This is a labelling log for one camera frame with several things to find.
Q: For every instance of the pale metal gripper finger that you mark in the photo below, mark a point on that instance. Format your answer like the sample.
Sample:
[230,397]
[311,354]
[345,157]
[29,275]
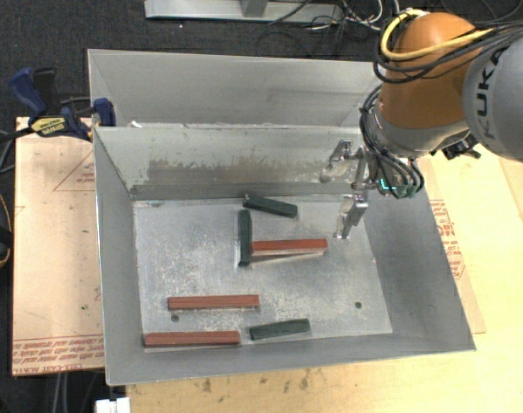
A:
[352,213]
[340,156]

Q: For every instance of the red-brown flat block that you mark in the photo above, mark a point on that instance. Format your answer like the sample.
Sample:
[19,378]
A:
[289,246]
[192,339]
[213,302]

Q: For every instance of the dark green flat block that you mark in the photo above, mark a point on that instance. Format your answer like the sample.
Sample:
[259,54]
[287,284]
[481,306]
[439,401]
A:
[279,329]
[270,206]
[244,239]

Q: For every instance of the grey metal bin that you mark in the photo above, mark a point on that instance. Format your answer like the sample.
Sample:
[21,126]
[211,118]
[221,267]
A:
[201,252]

